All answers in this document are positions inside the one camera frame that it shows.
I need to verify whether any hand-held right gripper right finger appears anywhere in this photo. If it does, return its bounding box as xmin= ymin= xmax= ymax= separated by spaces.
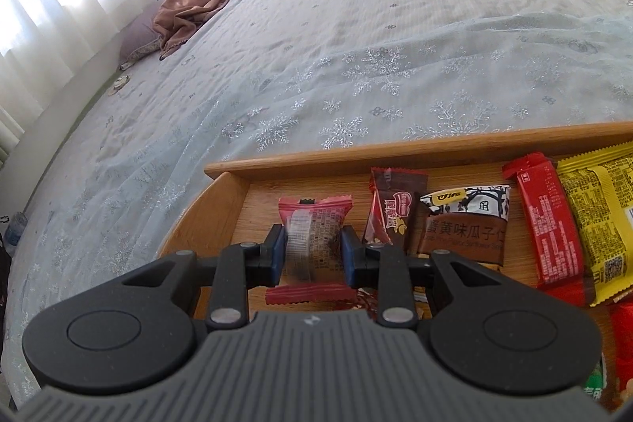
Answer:
xmin=340 ymin=225 xmax=504 ymax=330

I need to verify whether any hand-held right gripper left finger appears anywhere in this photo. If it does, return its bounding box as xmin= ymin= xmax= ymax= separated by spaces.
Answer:
xmin=116 ymin=223 xmax=288 ymax=330

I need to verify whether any pink clear-window snack packet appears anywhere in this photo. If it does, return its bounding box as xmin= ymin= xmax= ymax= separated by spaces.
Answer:
xmin=264 ymin=195 xmax=355 ymax=307

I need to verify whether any wooden tray with handles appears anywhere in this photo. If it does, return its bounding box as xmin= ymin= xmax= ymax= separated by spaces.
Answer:
xmin=157 ymin=120 xmax=633 ymax=354

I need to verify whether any red and brown wafer bar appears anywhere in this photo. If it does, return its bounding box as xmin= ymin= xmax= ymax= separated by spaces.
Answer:
xmin=362 ymin=166 xmax=429 ymax=255

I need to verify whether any brown and white seed packet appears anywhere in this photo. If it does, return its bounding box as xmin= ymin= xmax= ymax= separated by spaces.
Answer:
xmin=417 ymin=184 xmax=512 ymax=272

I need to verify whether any red packet with gold print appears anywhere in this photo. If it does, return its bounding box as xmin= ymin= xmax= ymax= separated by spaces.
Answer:
xmin=501 ymin=152 xmax=591 ymax=307

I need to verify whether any yellow snack packet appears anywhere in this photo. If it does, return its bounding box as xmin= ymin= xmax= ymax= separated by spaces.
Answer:
xmin=555 ymin=142 xmax=633 ymax=308

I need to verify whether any light blue snowflake bedspread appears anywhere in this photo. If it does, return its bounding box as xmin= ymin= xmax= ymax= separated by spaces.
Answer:
xmin=0 ymin=0 xmax=633 ymax=408

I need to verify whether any mauve pillow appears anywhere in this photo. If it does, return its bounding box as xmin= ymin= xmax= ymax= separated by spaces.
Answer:
xmin=119 ymin=0 xmax=166 ymax=71

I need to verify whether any pink blanket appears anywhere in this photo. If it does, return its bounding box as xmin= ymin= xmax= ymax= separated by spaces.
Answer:
xmin=151 ymin=0 xmax=259 ymax=58

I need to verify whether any clear water bottle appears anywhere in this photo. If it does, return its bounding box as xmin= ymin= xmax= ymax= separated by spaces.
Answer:
xmin=6 ymin=211 xmax=27 ymax=251

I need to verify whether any white sheer curtain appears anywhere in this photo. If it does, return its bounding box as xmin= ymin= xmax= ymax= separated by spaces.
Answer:
xmin=0 ymin=0 xmax=160 ymax=133

